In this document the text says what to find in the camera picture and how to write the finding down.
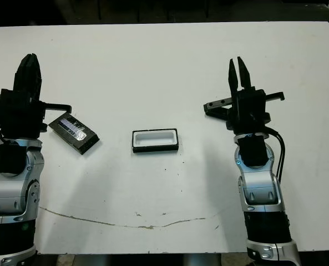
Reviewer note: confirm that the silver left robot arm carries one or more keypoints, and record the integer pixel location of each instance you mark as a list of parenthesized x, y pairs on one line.
[(11, 194)]

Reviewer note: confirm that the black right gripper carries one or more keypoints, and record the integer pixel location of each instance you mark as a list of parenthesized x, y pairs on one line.
[(247, 113)]

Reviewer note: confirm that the black box lid with window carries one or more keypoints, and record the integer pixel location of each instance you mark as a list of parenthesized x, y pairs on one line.
[(75, 133)]

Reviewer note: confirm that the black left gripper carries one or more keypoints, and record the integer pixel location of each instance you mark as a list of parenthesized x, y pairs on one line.
[(22, 116)]

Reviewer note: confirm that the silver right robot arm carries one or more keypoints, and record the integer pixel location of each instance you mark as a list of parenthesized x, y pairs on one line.
[(264, 194)]

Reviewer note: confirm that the black box base white insert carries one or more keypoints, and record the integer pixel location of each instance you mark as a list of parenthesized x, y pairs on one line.
[(156, 138)]

